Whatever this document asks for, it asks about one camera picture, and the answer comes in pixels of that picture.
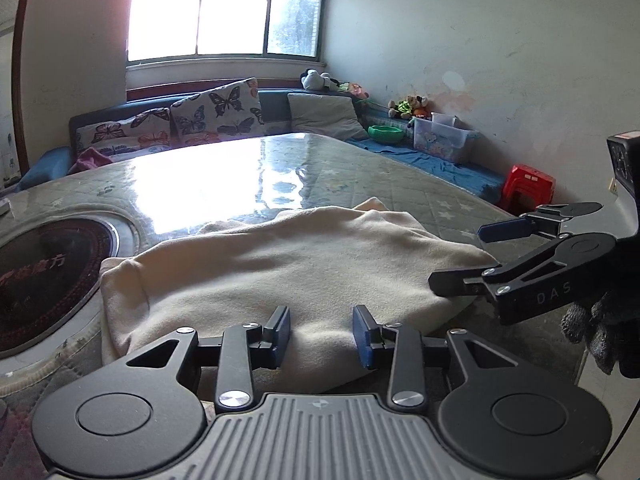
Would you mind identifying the grey plain cushion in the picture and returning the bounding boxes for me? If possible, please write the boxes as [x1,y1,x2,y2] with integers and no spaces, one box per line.
[288,93,367,141]

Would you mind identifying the clear plastic storage box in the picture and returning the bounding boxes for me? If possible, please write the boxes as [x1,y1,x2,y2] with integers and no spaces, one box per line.
[412,117,480,164]

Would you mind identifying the green bowl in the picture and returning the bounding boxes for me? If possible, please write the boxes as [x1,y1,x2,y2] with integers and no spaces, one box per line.
[368,125,405,145]

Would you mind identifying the dark wooden door frame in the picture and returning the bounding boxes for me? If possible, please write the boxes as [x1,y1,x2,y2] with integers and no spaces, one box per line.
[11,0,29,176]

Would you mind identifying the left butterfly cushion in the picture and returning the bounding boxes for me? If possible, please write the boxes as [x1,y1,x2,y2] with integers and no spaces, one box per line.
[75,107,171,162]

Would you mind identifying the right butterfly cushion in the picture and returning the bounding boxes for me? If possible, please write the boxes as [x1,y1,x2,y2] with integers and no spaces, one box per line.
[169,78,266,146]

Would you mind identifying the red plastic stool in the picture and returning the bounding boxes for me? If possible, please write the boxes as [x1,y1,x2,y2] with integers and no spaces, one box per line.
[498,164,556,210]

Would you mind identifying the blue sofa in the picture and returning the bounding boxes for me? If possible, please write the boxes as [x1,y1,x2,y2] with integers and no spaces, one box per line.
[15,88,506,205]

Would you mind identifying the cream sweatshirt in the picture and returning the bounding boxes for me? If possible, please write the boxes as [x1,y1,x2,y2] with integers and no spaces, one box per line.
[100,198,494,393]

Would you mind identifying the panda plush toy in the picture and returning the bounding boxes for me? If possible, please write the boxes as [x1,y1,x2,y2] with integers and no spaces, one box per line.
[300,68,340,92]

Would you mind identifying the plush toys by wall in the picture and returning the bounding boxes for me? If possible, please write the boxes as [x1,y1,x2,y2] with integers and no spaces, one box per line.
[387,94,432,120]

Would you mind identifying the window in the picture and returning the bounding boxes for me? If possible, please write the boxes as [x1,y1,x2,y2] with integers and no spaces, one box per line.
[127,0,322,63]

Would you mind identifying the black gloved right hand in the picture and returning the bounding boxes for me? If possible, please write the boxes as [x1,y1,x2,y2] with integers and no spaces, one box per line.
[560,292,639,379]

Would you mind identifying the pink cloth on sofa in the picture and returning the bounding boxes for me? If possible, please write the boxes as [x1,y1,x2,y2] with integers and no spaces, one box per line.
[68,148,113,174]

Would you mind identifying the round black induction cooktop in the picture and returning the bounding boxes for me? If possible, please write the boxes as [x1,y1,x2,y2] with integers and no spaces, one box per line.
[1,211,139,360]

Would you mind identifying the butterfly cushion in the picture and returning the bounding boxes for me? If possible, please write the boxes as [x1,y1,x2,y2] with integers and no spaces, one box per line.
[75,107,171,162]
[169,78,266,146]

